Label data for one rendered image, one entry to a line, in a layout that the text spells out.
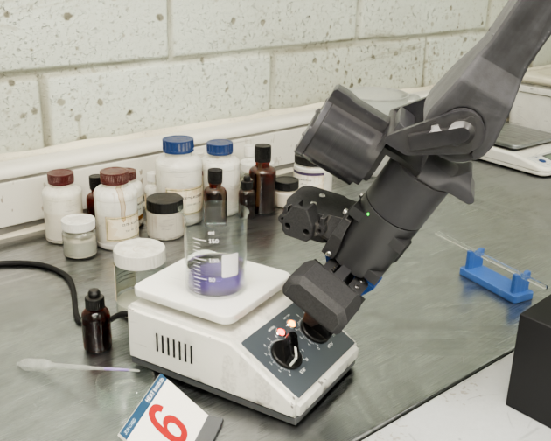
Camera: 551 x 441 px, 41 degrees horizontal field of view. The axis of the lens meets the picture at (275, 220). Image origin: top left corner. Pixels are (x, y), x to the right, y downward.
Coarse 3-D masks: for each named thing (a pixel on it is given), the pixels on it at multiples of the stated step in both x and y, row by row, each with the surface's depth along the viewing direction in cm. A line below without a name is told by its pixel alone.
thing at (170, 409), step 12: (168, 384) 66; (156, 396) 64; (168, 396) 65; (180, 396) 66; (156, 408) 63; (168, 408) 64; (180, 408) 65; (192, 408) 66; (144, 420) 61; (156, 420) 62; (168, 420) 63; (180, 420) 64; (192, 420) 65; (132, 432) 59; (144, 432) 60; (156, 432) 61; (168, 432) 62; (180, 432) 63
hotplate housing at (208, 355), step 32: (160, 320) 70; (192, 320) 70; (256, 320) 70; (160, 352) 72; (192, 352) 69; (224, 352) 67; (352, 352) 74; (192, 384) 71; (224, 384) 68; (256, 384) 66; (320, 384) 68; (288, 416) 66
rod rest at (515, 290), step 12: (468, 252) 96; (468, 264) 96; (480, 264) 97; (468, 276) 96; (480, 276) 95; (492, 276) 95; (504, 276) 95; (516, 276) 89; (492, 288) 92; (504, 288) 92; (516, 288) 90; (516, 300) 90
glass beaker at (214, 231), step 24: (192, 216) 72; (216, 216) 73; (240, 216) 72; (192, 240) 68; (216, 240) 67; (240, 240) 69; (192, 264) 69; (216, 264) 68; (240, 264) 70; (192, 288) 70; (216, 288) 69; (240, 288) 70
